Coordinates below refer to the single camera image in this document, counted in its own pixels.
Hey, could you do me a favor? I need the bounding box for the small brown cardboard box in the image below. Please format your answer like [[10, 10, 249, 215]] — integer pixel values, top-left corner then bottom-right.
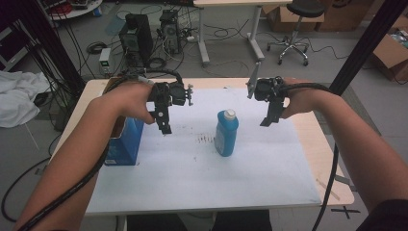
[[267, 5, 325, 33]]

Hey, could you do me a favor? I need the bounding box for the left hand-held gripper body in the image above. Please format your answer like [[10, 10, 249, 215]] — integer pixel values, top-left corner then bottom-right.
[[149, 80, 195, 110]]

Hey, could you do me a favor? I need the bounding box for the person's left hand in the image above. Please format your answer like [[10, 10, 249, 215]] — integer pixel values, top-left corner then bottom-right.
[[103, 81, 157, 126]]

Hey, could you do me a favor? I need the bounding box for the white power supply unit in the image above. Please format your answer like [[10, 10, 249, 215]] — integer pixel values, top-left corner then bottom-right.
[[98, 47, 113, 77]]

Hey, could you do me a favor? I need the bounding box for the open cardboard box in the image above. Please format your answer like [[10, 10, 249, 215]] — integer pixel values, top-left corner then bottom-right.
[[370, 14, 408, 83]]

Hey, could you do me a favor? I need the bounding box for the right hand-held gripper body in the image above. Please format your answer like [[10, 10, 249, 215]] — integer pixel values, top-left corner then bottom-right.
[[245, 62, 289, 104]]

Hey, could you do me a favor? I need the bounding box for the white paper sheet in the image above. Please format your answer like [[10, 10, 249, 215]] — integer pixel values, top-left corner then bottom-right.
[[85, 87, 323, 216]]

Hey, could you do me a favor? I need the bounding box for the coiled black cable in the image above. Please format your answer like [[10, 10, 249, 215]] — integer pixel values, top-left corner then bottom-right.
[[146, 56, 168, 72]]

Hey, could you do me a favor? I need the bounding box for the person's black sleeve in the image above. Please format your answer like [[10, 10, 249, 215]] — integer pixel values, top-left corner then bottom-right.
[[355, 198, 408, 231]]

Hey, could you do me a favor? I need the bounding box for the grey open computer tower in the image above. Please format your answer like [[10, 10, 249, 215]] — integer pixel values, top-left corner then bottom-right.
[[159, 9, 183, 55]]

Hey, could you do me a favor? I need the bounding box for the black stand with cables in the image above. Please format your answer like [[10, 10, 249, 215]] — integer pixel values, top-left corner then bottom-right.
[[13, 0, 87, 97]]

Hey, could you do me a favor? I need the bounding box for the black computer tower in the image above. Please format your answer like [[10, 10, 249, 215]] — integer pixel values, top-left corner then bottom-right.
[[117, 13, 155, 65]]

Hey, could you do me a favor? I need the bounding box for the blue cardboard box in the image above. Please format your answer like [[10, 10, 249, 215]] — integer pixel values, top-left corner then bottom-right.
[[103, 77, 146, 167]]

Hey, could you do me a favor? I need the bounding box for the white desk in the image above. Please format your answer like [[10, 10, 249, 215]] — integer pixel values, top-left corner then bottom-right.
[[192, 0, 293, 68]]

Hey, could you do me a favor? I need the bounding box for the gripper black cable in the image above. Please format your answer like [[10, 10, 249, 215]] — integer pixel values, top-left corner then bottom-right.
[[281, 82, 341, 231], [17, 68, 185, 231]]

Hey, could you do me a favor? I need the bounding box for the person's right hand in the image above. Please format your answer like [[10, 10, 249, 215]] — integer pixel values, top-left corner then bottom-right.
[[278, 76, 323, 120]]

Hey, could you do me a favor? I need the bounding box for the blue bottle with white cap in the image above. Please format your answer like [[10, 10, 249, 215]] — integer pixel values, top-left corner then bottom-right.
[[214, 108, 241, 158]]

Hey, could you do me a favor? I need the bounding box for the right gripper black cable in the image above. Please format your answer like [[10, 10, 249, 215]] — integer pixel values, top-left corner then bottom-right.
[[281, 82, 341, 231]]

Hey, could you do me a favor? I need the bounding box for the grey floor mat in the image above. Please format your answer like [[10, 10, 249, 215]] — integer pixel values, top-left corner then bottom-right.
[[320, 82, 383, 137]]

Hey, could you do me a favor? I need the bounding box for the white table leg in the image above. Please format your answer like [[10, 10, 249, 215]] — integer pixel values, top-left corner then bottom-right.
[[115, 215, 129, 231]]

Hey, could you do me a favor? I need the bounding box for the black swivel stool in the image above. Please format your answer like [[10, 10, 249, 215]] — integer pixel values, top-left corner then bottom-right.
[[267, 0, 327, 67]]

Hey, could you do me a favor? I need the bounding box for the round white table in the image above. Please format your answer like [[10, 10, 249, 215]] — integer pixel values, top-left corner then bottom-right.
[[47, 0, 104, 21]]

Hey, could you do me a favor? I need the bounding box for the black floor cable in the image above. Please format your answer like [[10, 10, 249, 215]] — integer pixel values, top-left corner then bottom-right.
[[0, 156, 53, 223]]

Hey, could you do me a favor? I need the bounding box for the large brown cardboard box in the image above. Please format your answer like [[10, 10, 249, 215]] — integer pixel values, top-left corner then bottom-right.
[[315, 0, 377, 33]]

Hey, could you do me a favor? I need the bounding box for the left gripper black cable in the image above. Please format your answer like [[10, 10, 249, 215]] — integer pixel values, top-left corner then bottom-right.
[[17, 68, 185, 231]]

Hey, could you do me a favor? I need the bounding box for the white cloth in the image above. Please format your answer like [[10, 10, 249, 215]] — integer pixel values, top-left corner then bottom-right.
[[0, 69, 51, 129]]

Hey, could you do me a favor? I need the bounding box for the black aluminium post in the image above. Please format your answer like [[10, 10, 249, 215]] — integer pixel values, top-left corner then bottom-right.
[[328, 0, 408, 97]]

